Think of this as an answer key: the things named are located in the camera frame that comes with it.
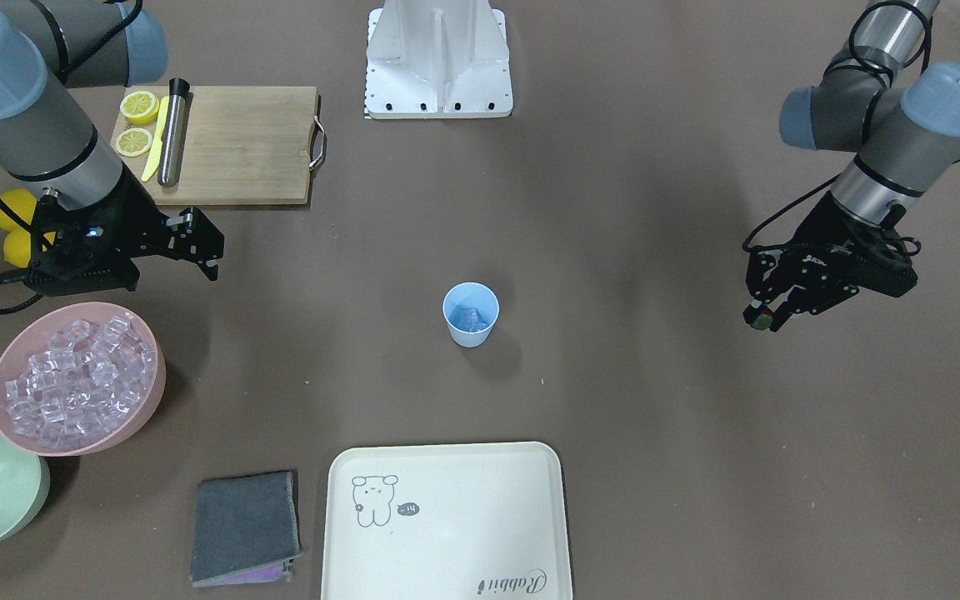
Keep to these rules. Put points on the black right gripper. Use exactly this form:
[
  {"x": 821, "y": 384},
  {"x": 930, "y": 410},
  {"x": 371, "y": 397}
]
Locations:
[{"x": 135, "y": 215}]

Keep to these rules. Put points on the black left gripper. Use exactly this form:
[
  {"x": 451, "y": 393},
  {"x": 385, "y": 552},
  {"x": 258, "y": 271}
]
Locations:
[{"x": 822, "y": 226}]

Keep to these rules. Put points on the small red strawberry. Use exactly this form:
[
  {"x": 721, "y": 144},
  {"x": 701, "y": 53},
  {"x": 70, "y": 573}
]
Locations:
[{"x": 763, "y": 320}]

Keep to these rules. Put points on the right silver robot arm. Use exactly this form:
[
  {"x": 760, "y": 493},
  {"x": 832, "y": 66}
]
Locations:
[{"x": 48, "y": 144}]

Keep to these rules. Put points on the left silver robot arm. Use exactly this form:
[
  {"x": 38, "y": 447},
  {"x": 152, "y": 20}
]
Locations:
[{"x": 882, "y": 100}]

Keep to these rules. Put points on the pile of clear ice cubes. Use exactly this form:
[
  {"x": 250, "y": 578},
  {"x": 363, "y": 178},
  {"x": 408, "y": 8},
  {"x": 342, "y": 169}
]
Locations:
[{"x": 87, "y": 382}]

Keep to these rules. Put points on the light blue plastic cup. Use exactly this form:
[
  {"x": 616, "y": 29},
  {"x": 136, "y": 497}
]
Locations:
[{"x": 470, "y": 294}]

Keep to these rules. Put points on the ice cube in cup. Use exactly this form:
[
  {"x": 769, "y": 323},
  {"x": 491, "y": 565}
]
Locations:
[{"x": 469, "y": 319}]

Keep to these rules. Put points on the yellow plastic knife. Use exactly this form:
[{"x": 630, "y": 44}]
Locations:
[{"x": 155, "y": 153}]

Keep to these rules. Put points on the wooden cutting board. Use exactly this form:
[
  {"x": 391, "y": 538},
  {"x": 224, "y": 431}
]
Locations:
[{"x": 247, "y": 146}]

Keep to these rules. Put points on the lemon slice lower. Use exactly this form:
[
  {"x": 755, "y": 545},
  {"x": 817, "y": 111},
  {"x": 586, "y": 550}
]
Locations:
[{"x": 133, "y": 142}]

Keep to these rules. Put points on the lemon slice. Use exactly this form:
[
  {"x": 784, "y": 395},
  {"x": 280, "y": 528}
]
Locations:
[
  {"x": 140, "y": 107},
  {"x": 133, "y": 142}
]

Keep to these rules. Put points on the lemon slice upper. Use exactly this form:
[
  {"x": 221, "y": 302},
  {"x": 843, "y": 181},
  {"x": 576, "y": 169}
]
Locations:
[{"x": 140, "y": 107}]

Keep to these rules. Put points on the pink bowl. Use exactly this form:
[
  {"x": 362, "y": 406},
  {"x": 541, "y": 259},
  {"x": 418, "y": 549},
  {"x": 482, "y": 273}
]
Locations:
[{"x": 14, "y": 357}]

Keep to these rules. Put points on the yellow lemon back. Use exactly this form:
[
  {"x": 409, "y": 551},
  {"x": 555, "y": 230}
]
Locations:
[{"x": 22, "y": 203}]

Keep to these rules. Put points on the yellow lemon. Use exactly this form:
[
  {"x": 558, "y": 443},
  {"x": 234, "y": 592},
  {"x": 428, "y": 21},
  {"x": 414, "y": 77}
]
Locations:
[
  {"x": 17, "y": 248},
  {"x": 22, "y": 203}
]

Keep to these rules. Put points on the yellow lemon front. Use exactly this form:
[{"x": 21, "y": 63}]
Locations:
[{"x": 17, "y": 248}]

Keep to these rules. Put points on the grey folded cloth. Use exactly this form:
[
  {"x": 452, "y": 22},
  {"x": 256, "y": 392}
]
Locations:
[{"x": 245, "y": 530}]

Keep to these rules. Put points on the cream rectangular tray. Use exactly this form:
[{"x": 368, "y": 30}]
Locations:
[{"x": 451, "y": 521}]

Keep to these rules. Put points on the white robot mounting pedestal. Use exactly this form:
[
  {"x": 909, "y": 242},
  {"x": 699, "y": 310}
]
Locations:
[{"x": 437, "y": 59}]

